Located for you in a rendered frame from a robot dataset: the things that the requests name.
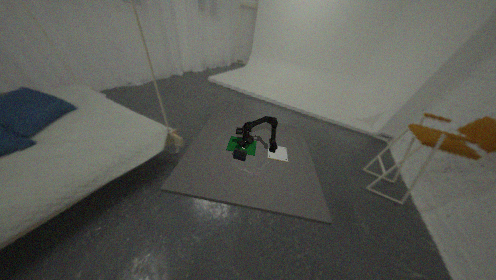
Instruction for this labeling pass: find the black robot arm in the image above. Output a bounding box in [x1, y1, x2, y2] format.
[236, 116, 278, 153]

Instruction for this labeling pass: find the green circuit board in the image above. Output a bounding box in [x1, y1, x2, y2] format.
[226, 136, 257, 156]

